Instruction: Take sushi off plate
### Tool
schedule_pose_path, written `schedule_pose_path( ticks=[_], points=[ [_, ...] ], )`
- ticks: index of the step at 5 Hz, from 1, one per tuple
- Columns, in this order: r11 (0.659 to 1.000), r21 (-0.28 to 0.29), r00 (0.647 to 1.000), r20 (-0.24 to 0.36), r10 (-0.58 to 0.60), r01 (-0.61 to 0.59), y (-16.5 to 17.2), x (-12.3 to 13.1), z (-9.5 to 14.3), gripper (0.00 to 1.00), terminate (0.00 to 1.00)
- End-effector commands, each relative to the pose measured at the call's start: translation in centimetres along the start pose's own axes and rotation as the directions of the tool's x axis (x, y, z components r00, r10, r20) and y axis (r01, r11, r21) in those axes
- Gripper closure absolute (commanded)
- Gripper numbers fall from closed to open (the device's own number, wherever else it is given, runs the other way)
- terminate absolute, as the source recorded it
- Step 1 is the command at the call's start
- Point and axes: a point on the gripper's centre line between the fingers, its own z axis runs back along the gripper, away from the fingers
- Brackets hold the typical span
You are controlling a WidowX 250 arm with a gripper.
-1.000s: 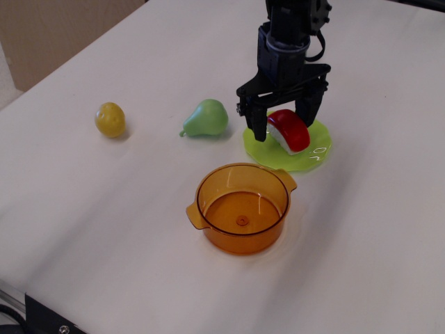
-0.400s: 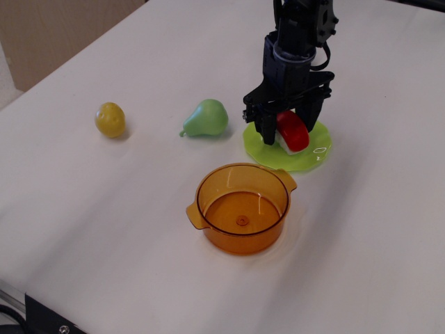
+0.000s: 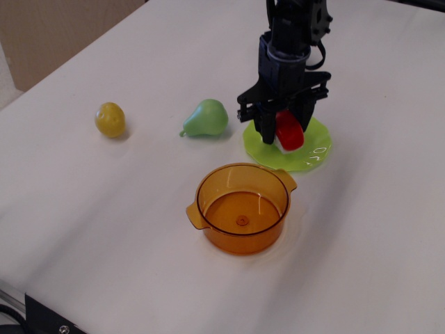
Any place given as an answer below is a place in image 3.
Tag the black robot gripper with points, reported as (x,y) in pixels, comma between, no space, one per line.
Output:
(285,81)

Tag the red and white toy sushi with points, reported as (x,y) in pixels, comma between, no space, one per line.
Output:
(289,135)

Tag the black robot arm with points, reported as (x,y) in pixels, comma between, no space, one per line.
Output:
(305,21)

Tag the light green plastic plate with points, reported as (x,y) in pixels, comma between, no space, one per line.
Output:
(314,151)

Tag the green toy pear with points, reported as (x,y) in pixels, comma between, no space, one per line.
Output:
(210,118)

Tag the orange transparent plastic pot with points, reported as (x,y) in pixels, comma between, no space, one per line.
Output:
(241,208)

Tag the yellow toy lemon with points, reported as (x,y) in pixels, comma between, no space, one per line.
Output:
(110,120)

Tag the black corner bracket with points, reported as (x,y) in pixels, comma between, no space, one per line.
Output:
(42,319)

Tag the aluminium table frame rail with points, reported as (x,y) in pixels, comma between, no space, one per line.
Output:
(13,298)

